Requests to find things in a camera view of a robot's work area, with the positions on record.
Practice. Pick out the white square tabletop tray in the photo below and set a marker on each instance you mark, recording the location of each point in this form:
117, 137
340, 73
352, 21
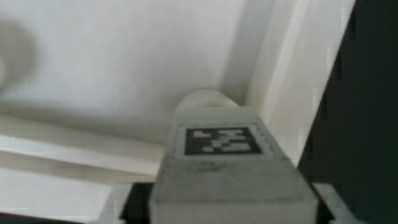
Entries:
103, 59

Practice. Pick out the white table leg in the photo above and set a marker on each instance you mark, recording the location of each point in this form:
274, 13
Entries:
228, 182

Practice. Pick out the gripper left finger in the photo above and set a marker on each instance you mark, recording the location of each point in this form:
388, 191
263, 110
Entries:
126, 206

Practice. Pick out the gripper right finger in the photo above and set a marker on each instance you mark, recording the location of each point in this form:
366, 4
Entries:
334, 212

